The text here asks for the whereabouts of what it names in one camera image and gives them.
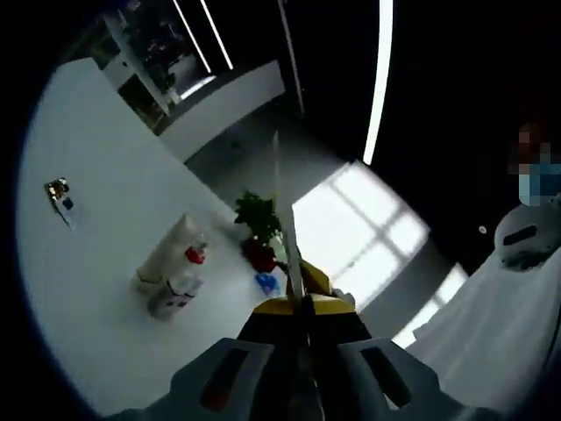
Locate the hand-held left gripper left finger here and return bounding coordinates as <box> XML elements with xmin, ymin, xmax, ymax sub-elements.
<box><xmin>168</xmin><ymin>297</ymin><xmax>323</xmax><ymax>421</ymax></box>

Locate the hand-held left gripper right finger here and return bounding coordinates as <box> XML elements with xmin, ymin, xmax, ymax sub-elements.
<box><xmin>305</xmin><ymin>294</ymin><xmax>477</xmax><ymax>421</ymax></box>

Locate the green skincare sachet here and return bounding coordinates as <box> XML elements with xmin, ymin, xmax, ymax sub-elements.
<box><xmin>271</xmin><ymin>129</ymin><xmax>309</xmax><ymax>309</ymax></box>

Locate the small white skincare bottle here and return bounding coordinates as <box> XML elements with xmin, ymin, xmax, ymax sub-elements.
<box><xmin>147</xmin><ymin>282</ymin><xmax>189</xmax><ymax>324</ymax></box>
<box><xmin>173</xmin><ymin>268</ymin><xmax>207</xmax><ymax>304</ymax></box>

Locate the white skincare tube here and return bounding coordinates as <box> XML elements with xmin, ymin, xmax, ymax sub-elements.
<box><xmin>131</xmin><ymin>212</ymin><xmax>208</xmax><ymax>300</ymax></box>

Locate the blue and white packet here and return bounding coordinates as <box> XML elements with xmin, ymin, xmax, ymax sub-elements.
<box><xmin>254</xmin><ymin>271</ymin><xmax>282</xmax><ymax>297</ymax></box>

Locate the red flower pot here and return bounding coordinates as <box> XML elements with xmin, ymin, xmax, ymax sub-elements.
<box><xmin>241</xmin><ymin>236</ymin><xmax>278</xmax><ymax>274</ymax></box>

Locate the large window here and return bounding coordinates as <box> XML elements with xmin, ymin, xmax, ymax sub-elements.
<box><xmin>290</xmin><ymin>160</ymin><xmax>434</xmax><ymax>309</ymax></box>

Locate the green plant in white pot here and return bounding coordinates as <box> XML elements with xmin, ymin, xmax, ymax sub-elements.
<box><xmin>233</xmin><ymin>189</ymin><xmax>284</xmax><ymax>246</ymax></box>

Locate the person in white shirt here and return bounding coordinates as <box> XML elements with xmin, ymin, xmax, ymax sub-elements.
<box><xmin>406</xmin><ymin>252</ymin><xmax>561</xmax><ymax>416</ymax></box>

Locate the white chest-worn device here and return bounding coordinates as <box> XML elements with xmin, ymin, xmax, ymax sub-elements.
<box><xmin>494</xmin><ymin>203</ymin><xmax>560</xmax><ymax>271</ymax></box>

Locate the ceiling light strip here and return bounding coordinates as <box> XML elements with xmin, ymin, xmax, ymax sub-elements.
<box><xmin>198</xmin><ymin>0</ymin><xmax>236</xmax><ymax>72</ymax></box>
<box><xmin>170</xmin><ymin>0</ymin><xmax>212</xmax><ymax>74</ymax></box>
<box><xmin>362</xmin><ymin>0</ymin><xmax>396</xmax><ymax>166</ymax></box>

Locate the long white office counter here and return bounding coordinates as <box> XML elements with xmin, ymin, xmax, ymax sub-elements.
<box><xmin>102</xmin><ymin>12</ymin><xmax>186</xmax><ymax>133</ymax></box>

